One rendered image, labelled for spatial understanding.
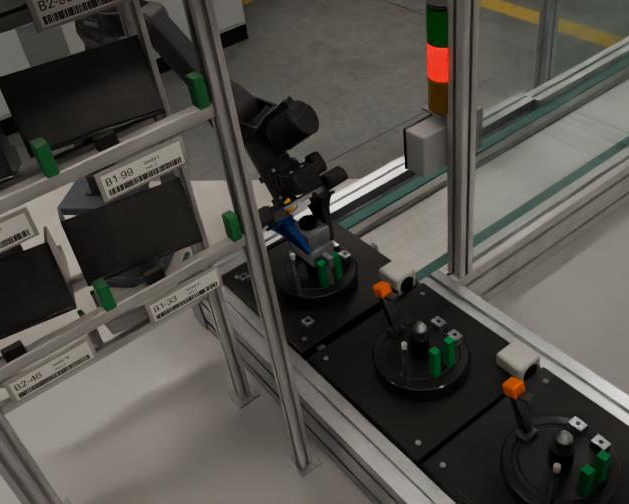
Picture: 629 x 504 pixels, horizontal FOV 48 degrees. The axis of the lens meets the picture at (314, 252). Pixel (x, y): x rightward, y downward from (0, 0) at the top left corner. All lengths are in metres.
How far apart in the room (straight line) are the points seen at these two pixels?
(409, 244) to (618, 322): 0.38
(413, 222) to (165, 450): 0.62
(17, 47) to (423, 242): 3.05
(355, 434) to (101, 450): 0.43
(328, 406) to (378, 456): 0.11
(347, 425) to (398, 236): 0.47
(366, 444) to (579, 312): 0.49
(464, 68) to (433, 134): 0.11
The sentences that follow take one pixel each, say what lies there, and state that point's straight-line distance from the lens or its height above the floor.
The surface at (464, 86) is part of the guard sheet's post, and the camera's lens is 1.00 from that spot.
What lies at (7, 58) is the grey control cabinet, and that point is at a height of 0.40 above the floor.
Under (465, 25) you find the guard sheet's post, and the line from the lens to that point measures 0.96.
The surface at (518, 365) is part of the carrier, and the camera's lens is 1.04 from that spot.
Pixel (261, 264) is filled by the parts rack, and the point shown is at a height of 1.26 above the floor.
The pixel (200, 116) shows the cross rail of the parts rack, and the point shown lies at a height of 1.46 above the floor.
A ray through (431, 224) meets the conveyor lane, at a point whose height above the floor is 0.92.
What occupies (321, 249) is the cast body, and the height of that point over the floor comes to 1.05.
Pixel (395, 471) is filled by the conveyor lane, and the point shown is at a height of 0.95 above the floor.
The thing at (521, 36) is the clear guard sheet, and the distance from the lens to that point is 1.08.
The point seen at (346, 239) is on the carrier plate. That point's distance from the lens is 1.28.
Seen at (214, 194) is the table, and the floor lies 0.86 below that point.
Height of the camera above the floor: 1.78
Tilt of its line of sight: 40 degrees down
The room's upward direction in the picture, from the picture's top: 9 degrees counter-clockwise
